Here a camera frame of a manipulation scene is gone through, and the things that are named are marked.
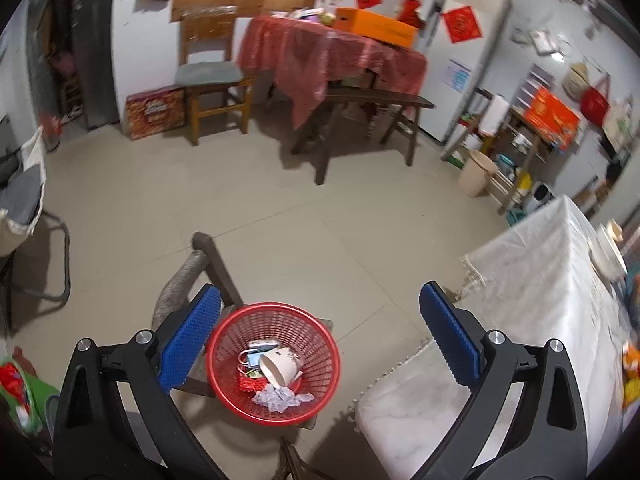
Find white refrigerator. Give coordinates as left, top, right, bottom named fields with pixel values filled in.
left=425, top=0, right=513, bottom=143

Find white letter rack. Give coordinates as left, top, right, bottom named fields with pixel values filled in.
left=515, top=62, right=555, bottom=111

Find green and red bag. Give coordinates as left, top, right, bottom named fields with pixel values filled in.
left=0, top=345, right=61, bottom=436

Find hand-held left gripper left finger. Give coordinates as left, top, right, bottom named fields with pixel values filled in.
left=52, top=283, right=226, bottom=480

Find white plastic jug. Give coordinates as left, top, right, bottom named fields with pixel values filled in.
left=527, top=182, right=556, bottom=213

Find table with red cover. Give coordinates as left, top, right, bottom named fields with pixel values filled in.
left=236, top=14, right=428, bottom=131

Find wooden storage rack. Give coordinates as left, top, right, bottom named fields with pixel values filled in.
left=440, top=89, right=551, bottom=216

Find white tissue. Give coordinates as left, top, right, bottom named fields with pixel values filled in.
left=252, top=385, right=316, bottom=413

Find orange long box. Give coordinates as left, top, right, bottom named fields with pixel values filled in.
left=332, top=7, right=420, bottom=50

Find red fringe ornament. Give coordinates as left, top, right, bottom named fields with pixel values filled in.
left=237, top=372, right=271, bottom=396

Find beige plastic bucket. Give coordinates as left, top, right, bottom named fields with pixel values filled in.
left=458, top=150, right=498, bottom=198

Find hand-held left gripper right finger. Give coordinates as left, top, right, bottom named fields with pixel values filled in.
left=419, top=281, right=588, bottom=480

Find red gift box gold print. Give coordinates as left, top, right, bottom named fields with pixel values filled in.
left=524, top=87, right=581, bottom=150

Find red diamond paper on refrigerator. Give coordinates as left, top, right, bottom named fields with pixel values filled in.
left=443, top=6, right=487, bottom=43

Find dark wooden bench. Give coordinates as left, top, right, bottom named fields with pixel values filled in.
left=291, top=87, right=436, bottom=186

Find dark wooden chair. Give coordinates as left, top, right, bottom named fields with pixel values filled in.
left=151, top=231, right=333, bottom=480

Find white ceramic bowl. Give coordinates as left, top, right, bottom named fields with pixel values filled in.
left=589, top=222, right=628, bottom=281

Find crushed white paper cup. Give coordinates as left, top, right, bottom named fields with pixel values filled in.
left=258, top=346, right=304, bottom=388

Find white towel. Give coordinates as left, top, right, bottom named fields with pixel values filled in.
left=479, top=94, right=511, bottom=137

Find wooden chair grey seat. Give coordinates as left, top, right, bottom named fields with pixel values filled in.
left=174, top=6, right=257, bottom=147

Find red mesh basket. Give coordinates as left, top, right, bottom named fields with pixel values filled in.
left=206, top=302, right=342, bottom=427

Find blue and pink drawing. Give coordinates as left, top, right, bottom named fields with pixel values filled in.
left=444, top=58, right=473, bottom=93

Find beige round bag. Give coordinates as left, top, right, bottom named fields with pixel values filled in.
left=564, top=62, right=593, bottom=98

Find beige printed tote bag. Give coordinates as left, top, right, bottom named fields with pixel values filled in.
left=602, top=100, right=633, bottom=146

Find clear plastic wall bags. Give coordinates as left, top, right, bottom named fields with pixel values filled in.
left=510, top=25, right=571, bottom=61

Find red tote bag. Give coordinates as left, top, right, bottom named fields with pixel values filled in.
left=580, top=74, right=612, bottom=125

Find red carton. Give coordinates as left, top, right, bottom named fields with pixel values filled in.
left=125, top=87, right=187, bottom=141

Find blue face mask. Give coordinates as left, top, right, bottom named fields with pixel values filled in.
left=239, top=349, right=265, bottom=376

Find folding chair grey cloth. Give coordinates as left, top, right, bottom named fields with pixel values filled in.
left=0, top=125, right=72, bottom=333

